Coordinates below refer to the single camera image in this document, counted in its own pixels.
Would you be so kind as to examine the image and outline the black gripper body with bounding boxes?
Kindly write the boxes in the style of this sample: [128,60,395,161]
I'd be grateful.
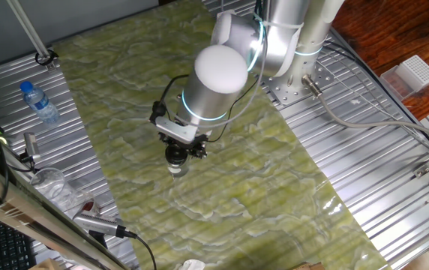
[161,133,205,152]

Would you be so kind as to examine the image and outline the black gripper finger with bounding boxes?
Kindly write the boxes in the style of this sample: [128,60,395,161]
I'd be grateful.
[188,140,209,159]
[157,131,180,149]

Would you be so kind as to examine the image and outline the clear glass jar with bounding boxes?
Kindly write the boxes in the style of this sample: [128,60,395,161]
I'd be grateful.
[166,161,190,178]

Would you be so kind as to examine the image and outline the green marble pattern mat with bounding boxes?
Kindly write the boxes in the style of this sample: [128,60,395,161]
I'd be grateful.
[52,0,392,270]

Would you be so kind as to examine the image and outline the small glass with brown liquid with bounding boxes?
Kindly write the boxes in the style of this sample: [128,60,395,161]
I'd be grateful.
[70,189,103,221]

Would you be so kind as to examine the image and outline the white crumpled tissue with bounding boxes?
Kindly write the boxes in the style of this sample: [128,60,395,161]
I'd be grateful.
[178,259,206,270]

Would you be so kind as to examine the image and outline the clear glass beaker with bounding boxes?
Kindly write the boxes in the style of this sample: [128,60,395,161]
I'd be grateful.
[29,166,70,212]

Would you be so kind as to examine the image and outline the water bottle with blue cap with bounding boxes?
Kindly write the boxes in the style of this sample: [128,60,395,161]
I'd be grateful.
[19,80,61,125]

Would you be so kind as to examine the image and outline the brown wooden block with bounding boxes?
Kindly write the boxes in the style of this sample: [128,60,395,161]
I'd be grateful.
[292,262,326,270]

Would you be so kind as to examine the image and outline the small cardboard box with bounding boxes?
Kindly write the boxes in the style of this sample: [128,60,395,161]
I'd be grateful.
[28,257,64,270]

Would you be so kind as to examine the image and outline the thin metal pole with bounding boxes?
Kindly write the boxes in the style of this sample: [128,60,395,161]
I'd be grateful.
[6,0,57,73]

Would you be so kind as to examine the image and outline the black keyboard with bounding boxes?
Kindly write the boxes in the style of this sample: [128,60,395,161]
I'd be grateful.
[0,215,38,270]

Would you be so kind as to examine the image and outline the clear plastic box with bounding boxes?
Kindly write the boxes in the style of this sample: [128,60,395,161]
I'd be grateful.
[379,65,414,101]

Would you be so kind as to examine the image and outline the white pipette tip box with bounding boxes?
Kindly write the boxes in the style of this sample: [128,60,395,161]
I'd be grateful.
[397,55,429,93]

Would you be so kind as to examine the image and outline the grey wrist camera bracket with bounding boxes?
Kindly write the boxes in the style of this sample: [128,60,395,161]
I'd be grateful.
[154,115,212,146]

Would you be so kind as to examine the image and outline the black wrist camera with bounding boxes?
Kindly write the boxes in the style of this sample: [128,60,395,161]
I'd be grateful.
[148,100,168,125]

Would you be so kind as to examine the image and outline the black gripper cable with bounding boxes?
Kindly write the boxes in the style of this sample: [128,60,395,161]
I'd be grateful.
[206,76,260,143]

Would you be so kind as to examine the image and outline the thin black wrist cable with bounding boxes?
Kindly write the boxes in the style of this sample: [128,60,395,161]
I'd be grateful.
[157,73,190,104]

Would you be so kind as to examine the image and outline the black camera cable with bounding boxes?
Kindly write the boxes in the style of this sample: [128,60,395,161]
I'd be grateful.
[118,226,158,270]

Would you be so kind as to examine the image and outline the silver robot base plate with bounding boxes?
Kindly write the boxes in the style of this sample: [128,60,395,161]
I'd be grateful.
[261,46,335,107]

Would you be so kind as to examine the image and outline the silver depth camera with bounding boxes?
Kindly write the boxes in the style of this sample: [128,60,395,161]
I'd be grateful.
[22,131,42,161]
[72,210,128,239]

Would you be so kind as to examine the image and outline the black camera stand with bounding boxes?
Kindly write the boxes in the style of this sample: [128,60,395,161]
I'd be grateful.
[18,151,38,166]
[88,230,109,249]

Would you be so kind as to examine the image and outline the grey cable with metal connector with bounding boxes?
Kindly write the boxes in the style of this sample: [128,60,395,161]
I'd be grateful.
[301,73,429,150]

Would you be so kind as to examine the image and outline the aluminium frame beam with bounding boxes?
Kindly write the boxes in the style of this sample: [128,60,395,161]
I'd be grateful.
[0,155,129,270]

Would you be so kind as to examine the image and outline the metal corner bracket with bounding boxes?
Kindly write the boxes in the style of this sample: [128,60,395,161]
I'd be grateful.
[412,163,429,179]

